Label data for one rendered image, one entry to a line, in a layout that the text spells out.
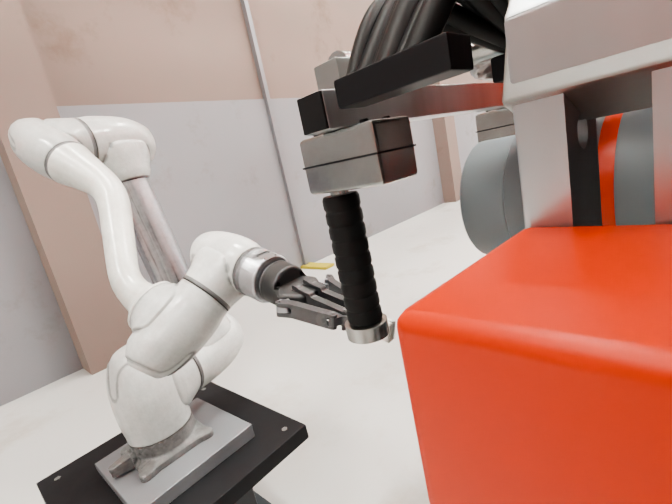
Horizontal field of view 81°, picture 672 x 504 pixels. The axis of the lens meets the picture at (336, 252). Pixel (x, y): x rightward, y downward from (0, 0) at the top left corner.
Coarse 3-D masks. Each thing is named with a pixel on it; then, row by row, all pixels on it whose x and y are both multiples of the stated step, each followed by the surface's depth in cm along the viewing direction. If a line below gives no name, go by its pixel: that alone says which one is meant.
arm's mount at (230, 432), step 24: (192, 408) 113; (216, 408) 110; (216, 432) 99; (240, 432) 96; (120, 456) 99; (192, 456) 92; (216, 456) 92; (120, 480) 90; (168, 480) 86; (192, 480) 87
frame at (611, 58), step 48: (528, 0) 14; (576, 0) 13; (624, 0) 12; (528, 48) 14; (576, 48) 13; (624, 48) 12; (528, 96) 14; (576, 96) 14; (624, 96) 13; (528, 144) 15; (576, 144) 15; (528, 192) 15; (576, 192) 15
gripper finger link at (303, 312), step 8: (280, 304) 58; (288, 304) 58; (296, 304) 58; (304, 304) 58; (296, 312) 58; (304, 312) 57; (312, 312) 56; (320, 312) 56; (328, 312) 56; (336, 312) 56; (304, 320) 58; (312, 320) 57; (320, 320) 56; (328, 328) 56; (336, 328) 56
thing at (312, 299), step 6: (294, 288) 62; (300, 288) 61; (306, 288) 61; (306, 294) 60; (312, 294) 60; (312, 300) 60; (318, 300) 59; (324, 300) 59; (318, 306) 59; (324, 306) 58; (330, 306) 57; (336, 306) 57; (342, 306) 57; (342, 312) 56
